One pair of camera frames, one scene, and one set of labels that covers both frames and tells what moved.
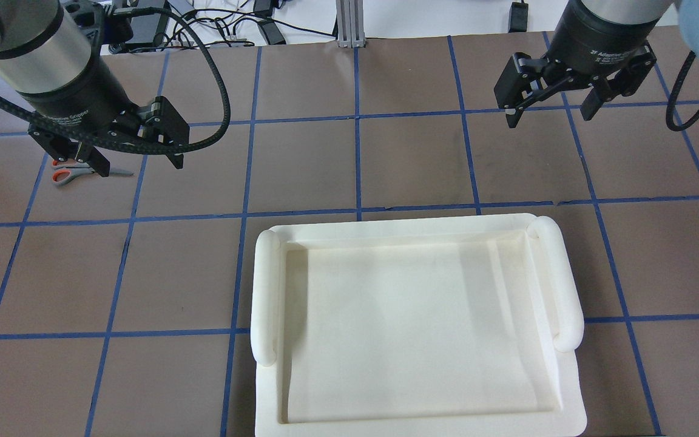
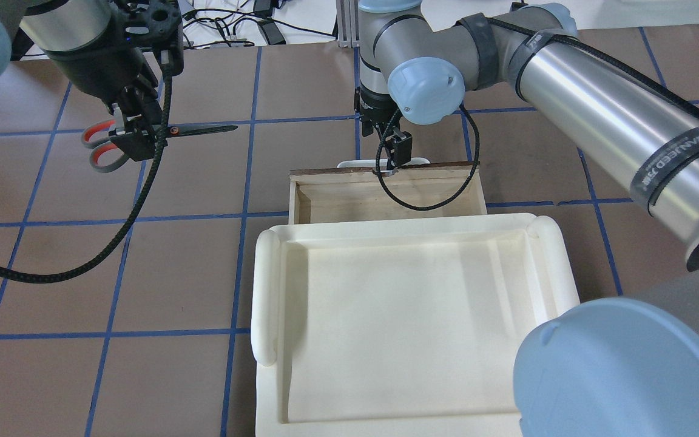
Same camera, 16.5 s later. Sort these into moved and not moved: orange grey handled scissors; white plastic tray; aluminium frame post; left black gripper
Moved: orange grey handled scissors; left black gripper
Not moved: white plastic tray; aluminium frame post
